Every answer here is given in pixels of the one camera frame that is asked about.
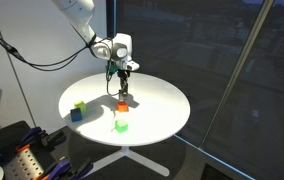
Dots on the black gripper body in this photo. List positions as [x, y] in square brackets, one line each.
[123, 75]

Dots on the gray block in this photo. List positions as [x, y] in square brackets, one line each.
[123, 96]

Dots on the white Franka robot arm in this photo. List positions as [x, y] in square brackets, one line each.
[82, 16]

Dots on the orange block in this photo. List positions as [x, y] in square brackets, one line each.
[122, 106]

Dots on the green block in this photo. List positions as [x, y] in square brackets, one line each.
[121, 126]

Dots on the lime yellow-green block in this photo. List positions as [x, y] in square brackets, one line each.
[80, 106]

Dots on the blue block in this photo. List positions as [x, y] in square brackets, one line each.
[76, 115]

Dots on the perforated metal plate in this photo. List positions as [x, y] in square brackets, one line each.
[23, 165]

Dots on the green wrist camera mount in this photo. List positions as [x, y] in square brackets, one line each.
[112, 70]

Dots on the white table pedestal base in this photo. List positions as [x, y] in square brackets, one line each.
[128, 156]

